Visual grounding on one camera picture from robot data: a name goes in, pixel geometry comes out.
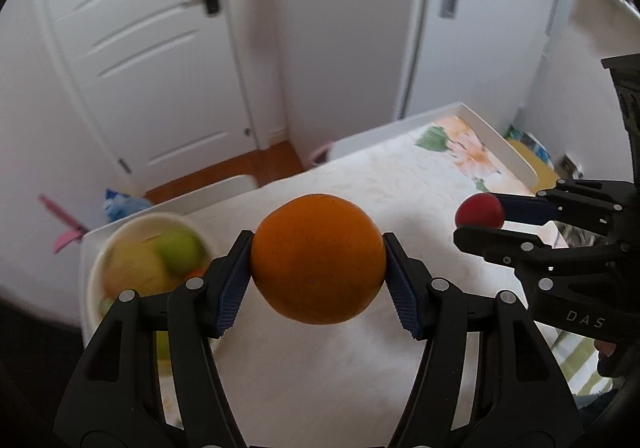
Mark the white cabinet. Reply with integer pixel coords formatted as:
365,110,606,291
395,0,573,125

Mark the white floral tablecloth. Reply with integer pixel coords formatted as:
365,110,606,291
80,113,601,435

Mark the yellow printed bag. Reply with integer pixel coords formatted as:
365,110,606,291
504,125,563,190

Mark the white panelled door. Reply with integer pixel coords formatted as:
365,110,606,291
30,0,263,194

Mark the green striped cloth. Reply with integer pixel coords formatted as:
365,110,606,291
550,328,613,396

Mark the blue bag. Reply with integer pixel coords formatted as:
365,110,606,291
102,188,154,225

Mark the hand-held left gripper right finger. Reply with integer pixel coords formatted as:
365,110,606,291
384,232,584,448

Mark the small red plum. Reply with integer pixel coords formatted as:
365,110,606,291
454,193,506,229

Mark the pink plastic tool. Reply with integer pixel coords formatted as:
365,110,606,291
38,193,92,255

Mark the person's right hand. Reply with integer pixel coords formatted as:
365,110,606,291
594,339,628,376

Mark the large green apple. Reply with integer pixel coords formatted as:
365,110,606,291
156,227,206,276

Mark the large orange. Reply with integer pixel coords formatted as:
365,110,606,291
250,195,388,326

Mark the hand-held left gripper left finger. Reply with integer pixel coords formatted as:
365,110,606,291
54,229,254,448

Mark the cream bowl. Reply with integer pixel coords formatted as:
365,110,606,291
84,212,221,361

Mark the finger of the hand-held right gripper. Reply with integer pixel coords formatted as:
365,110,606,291
453,224,632,281
495,177,638,235

